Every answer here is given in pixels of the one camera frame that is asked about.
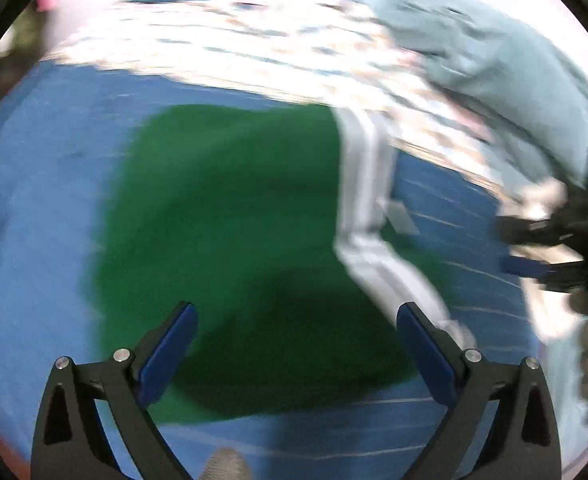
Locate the grey fuzzy sleeve cuff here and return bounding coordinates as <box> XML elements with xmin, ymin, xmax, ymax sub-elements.
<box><xmin>198</xmin><ymin>448</ymin><xmax>254</xmax><ymax>480</ymax></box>

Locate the green white varsity jacket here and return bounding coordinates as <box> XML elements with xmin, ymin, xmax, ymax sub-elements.
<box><xmin>91</xmin><ymin>105</ymin><xmax>465</xmax><ymax>424</ymax></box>

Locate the blue striped bed sheet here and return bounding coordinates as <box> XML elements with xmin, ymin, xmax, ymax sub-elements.
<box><xmin>0</xmin><ymin>62</ymin><xmax>541</xmax><ymax>479</ymax></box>

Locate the light teal garment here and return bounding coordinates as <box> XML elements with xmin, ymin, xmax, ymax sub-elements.
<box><xmin>373</xmin><ymin>0</ymin><xmax>588</xmax><ymax>190</ymax></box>

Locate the plaid checkered blanket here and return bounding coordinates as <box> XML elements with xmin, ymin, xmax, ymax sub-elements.
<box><xmin>52</xmin><ymin>0</ymin><xmax>503</xmax><ymax>190</ymax></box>

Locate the stack of folded clothes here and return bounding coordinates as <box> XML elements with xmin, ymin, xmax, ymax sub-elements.
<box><xmin>0</xmin><ymin>0</ymin><xmax>59</xmax><ymax>101</ymax></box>

